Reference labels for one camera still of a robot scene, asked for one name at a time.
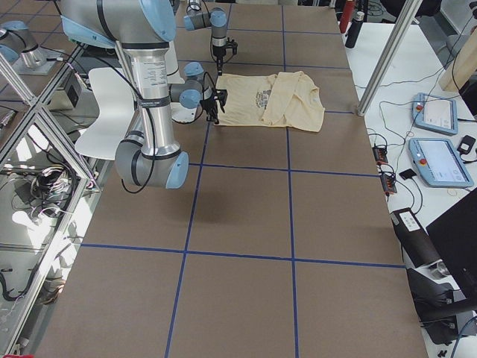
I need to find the idle grey robot base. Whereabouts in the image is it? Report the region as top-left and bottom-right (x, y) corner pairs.
(1, 20), (56, 75)

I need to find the blue teach pendant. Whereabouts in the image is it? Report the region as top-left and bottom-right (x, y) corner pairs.
(408, 138), (474, 189)
(411, 92), (458, 136)

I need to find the white plastic chair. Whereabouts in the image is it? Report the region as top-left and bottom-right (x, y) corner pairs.
(75, 68), (135, 160)

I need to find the red water bottle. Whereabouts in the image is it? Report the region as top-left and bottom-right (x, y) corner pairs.
(339, 0), (356, 34)

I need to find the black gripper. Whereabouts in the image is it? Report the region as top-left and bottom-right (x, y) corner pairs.
(200, 87), (220, 125)
(212, 45), (227, 75)

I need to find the aluminium frame post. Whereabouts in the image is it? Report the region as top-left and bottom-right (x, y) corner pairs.
(357, 0), (422, 116)

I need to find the near blue teach pendant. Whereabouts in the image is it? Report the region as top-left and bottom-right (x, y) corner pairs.
(408, 138), (474, 189)

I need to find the far blue teach pendant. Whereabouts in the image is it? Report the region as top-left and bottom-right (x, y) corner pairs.
(411, 92), (458, 136)

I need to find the beige long-sleeve printed shirt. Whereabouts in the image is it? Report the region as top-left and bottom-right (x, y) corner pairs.
(216, 71), (325, 133)

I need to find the black water bottle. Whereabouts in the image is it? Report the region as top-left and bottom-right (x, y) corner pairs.
(344, 11), (365, 48)

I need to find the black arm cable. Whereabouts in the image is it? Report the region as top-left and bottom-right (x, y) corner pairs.
(59, 55), (221, 194)

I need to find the black monitor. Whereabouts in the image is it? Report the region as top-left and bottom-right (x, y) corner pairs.
(426, 190), (476, 298)

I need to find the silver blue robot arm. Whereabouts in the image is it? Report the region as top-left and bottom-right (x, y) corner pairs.
(183, 1), (229, 76)
(60, 1), (227, 189)

